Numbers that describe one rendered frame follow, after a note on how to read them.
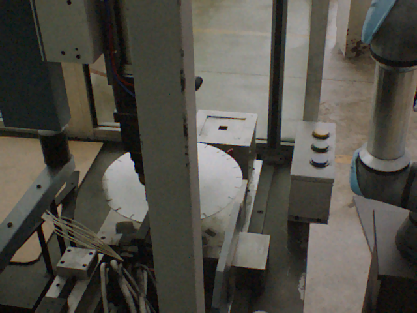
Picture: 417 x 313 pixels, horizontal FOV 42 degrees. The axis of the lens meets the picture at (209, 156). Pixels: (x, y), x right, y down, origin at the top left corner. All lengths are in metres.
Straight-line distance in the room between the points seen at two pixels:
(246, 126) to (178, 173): 1.14
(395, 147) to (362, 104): 2.42
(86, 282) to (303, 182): 0.59
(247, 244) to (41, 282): 0.47
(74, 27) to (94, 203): 0.79
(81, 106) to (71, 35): 0.94
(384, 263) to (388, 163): 0.25
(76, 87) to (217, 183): 0.70
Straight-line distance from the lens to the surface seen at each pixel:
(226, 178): 1.29
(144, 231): 1.11
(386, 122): 1.25
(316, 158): 1.45
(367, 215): 2.72
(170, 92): 0.41
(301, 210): 1.47
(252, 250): 1.29
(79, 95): 1.81
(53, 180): 1.18
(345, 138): 3.31
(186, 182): 0.45
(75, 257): 1.22
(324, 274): 2.42
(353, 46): 4.34
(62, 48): 0.91
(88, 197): 1.62
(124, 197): 1.25
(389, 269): 1.40
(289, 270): 1.36
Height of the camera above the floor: 1.71
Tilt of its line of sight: 34 degrees down
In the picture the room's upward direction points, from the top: 2 degrees counter-clockwise
